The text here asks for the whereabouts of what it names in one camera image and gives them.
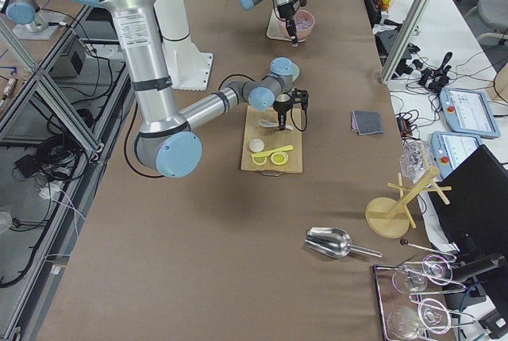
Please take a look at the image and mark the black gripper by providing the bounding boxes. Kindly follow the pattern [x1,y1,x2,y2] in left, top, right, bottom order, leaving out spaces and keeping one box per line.
[275,0,307,47]
[272,94,294,131]

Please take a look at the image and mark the clear ice cubes pile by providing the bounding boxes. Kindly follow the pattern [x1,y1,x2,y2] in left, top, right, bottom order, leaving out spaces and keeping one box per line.
[294,17,312,31]

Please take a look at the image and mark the pink bowl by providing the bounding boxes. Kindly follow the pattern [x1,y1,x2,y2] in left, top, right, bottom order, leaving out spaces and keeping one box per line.
[279,10,315,41]

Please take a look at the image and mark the green ceramic bowl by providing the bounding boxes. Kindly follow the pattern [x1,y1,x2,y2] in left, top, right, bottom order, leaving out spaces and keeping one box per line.
[292,63,300,83]

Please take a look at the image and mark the metal ice scoop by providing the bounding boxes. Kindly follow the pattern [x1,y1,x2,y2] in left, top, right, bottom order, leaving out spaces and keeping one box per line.
[304,227,383,259]

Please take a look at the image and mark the clear plastic ice box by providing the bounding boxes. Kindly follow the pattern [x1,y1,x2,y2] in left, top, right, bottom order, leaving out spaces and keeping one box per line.
[399,140,435,180]

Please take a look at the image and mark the cream rabbit tray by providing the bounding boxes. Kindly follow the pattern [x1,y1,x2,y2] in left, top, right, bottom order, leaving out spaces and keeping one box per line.
[266,10,312,43]

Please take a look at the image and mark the yellow plastic knife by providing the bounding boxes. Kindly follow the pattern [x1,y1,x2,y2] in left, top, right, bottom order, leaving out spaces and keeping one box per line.
[251,145,294,158]

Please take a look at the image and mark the bamboo cutting board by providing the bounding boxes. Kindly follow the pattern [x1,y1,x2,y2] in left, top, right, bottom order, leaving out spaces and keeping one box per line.
[241,106,303,174]

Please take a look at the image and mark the yellow lemon slice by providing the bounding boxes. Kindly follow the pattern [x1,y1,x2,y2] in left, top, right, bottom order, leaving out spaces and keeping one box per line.
[270,151,289,166]
[251,156,267,166]

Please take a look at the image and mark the grey folded cloth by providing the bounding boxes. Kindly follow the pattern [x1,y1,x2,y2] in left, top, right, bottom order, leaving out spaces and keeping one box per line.
[351,110,384,135]

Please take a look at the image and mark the wooden cup stand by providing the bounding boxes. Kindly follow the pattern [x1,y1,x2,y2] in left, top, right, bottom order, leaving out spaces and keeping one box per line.
[365,167,452,239]

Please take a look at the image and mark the lower teach pendant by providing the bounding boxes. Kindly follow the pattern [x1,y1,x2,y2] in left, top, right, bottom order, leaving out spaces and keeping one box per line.
[431,131,483,178]

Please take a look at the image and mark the teach pendant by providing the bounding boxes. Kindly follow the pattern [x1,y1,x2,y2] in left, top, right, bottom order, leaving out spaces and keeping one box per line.
[439,87,500,139]
[431,131,483,178]

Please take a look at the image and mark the upper teach pendant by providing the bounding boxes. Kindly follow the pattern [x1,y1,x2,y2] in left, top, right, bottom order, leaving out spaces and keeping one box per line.
[439,87,500,139]

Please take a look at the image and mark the black monitor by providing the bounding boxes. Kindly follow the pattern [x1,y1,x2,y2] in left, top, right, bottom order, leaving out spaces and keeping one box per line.
[430,144,508,262]

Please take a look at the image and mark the upper wine glass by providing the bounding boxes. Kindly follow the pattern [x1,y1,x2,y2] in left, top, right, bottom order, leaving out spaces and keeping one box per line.
[392,254,452,294]

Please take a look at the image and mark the wine glass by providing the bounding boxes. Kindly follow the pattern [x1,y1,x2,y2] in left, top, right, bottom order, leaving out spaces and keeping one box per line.
[386,298,452,340]
[392,254,452,294]

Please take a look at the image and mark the metal glass rack tray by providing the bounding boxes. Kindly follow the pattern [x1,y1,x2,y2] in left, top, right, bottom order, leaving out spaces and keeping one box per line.
[371,265,476,340]

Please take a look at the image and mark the lower wine glass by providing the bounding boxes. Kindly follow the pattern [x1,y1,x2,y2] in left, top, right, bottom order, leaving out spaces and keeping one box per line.
[386,298,452,340]

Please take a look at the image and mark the black camera cable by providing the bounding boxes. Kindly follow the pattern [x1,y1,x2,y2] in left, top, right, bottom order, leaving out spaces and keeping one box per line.
[287,105,309,132]

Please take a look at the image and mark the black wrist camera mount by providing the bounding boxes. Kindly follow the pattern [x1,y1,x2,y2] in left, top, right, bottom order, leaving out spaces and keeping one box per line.
[291,88,309,111]

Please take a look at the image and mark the metal cutting board handle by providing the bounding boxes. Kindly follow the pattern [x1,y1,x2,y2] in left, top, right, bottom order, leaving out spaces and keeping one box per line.
[257,170,285,178]

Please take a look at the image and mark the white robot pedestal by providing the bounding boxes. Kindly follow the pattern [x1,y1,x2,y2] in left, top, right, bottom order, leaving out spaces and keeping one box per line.
[155,0,213,91]

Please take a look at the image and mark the aluminium frame post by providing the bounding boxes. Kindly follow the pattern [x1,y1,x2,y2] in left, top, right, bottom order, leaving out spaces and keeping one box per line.
[379,0,430,85]

